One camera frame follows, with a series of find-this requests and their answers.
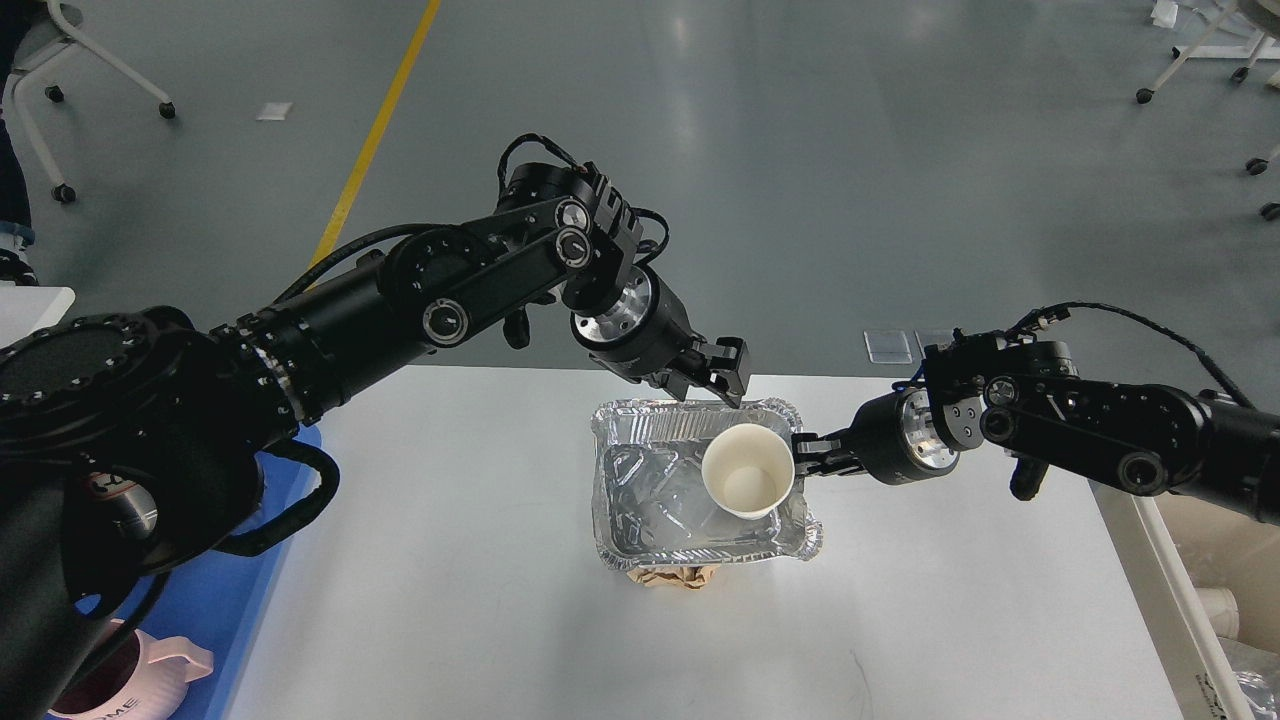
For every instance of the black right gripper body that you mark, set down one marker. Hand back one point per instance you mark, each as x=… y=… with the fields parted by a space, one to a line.
x=894 y=439

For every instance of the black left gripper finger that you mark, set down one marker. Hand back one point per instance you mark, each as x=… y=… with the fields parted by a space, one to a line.
x=727 y=365
x=681 y=378

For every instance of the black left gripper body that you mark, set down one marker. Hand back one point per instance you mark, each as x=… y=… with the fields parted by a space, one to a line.
x=644 y=331

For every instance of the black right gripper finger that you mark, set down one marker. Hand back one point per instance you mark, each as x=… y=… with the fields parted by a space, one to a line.
x=814 y=444
x=832 y=464

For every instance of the white paper cup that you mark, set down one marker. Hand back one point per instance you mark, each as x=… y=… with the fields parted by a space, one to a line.
x=748 y=471

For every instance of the aluminium foil tray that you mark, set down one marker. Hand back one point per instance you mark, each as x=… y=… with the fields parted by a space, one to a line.
x=650 y=508

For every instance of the brown paper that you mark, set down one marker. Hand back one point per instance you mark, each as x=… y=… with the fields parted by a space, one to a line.
x=687 y=578

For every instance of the pink mug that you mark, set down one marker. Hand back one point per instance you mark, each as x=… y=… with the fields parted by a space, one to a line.
x=146 y=678

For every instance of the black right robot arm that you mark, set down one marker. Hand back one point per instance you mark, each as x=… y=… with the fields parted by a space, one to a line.
x=1011 y=389

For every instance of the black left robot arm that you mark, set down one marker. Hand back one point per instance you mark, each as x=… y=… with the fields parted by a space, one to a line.
x=133 y=443

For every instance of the clear floor plate left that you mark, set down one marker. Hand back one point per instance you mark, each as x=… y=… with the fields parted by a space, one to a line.
x=888 y=347

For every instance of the clear floor plate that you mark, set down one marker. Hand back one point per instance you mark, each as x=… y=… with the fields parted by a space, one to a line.
x=925 y=339
x=888 y=347

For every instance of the clear floor plate right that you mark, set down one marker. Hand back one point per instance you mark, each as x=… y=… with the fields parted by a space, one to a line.
x=925 y=339

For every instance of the white waste bin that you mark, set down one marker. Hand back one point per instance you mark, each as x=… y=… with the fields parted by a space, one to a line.
x=1207 y=583

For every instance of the white paper scrap on floor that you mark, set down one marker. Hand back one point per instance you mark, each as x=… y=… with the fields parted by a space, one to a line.
x=274 y=111

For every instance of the blue plastic tray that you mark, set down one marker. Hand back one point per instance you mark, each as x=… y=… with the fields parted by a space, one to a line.
x=217 y=600

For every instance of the white side table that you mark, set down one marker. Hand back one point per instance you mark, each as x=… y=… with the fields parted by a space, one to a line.
x=25 y=309

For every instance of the seated person in dark clothes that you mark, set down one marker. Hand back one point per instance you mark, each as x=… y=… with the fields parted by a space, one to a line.
x=16 y=223

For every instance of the white wheeled cart frame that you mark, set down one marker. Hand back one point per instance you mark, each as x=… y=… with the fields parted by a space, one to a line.
x=1261 y=43

